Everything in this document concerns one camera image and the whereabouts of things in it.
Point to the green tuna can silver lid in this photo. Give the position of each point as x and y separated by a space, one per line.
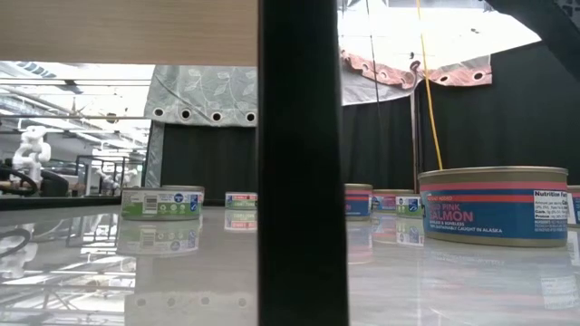
240 200
161 204

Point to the small white robot arm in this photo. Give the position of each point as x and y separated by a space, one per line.
108 177

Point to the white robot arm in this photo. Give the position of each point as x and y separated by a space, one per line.
31 151

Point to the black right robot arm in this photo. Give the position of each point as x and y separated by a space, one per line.
557 31

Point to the black shelf side panel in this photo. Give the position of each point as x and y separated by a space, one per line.
301 181

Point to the light wooden shelf board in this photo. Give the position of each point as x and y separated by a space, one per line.
127 31

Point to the black curtain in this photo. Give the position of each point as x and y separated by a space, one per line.
376 145
208 158
507 117

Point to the grey leaf-pattern curtain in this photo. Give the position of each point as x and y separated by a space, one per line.
204 90

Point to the grey stand pole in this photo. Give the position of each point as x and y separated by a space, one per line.
413 145

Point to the pink eyelet curtain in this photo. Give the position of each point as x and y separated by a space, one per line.
460 72

